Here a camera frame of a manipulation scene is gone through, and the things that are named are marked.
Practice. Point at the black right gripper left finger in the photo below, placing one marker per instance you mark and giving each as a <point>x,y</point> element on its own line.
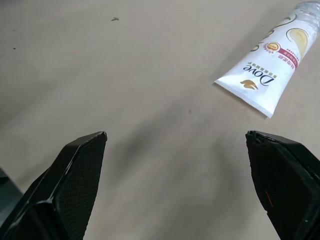
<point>62,190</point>

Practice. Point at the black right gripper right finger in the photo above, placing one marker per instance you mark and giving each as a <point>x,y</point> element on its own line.
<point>282,185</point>

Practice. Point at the white Dove cream tube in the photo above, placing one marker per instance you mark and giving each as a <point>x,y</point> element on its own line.
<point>272,62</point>

